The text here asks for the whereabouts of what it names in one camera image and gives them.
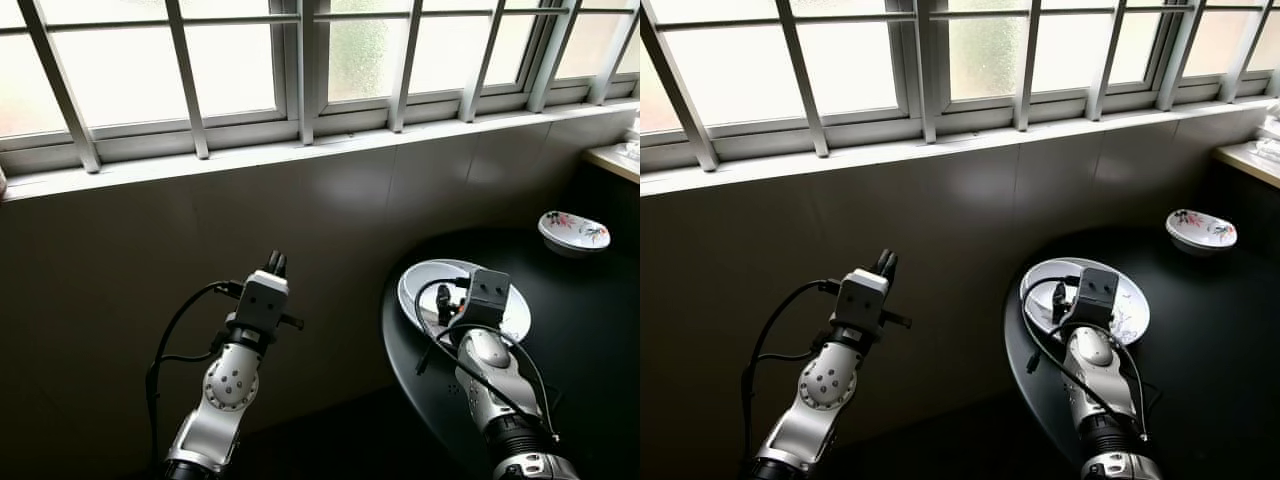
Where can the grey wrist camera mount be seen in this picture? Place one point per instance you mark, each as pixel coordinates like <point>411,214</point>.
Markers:
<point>1096,294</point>
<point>262,298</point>
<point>862,298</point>
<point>488,296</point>

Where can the beige countertop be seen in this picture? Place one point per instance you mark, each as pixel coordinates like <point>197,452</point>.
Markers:
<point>615,160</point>
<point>1250,162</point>

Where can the white framed window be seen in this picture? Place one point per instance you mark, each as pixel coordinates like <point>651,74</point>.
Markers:
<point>780,70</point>
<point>150,70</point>

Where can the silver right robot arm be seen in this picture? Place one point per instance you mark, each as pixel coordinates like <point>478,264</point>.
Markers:
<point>500,390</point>
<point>1100,390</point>

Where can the white bowl with floral print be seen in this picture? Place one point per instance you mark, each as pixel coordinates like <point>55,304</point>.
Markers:
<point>572,232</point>
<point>1200,230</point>

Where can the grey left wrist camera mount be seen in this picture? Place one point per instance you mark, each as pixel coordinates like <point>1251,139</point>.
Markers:
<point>862,298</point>
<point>262,298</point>

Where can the round black table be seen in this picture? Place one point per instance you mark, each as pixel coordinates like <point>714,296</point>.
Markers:
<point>1210,340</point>
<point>580,330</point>

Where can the white window security grille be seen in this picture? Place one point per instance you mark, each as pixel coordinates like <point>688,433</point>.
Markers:
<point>188,100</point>
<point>805,100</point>

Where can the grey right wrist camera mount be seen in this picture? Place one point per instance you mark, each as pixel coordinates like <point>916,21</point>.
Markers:
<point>488,296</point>
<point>1096,294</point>

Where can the white oval plate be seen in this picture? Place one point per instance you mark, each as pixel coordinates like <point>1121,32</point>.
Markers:
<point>1135,305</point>
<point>420,290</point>

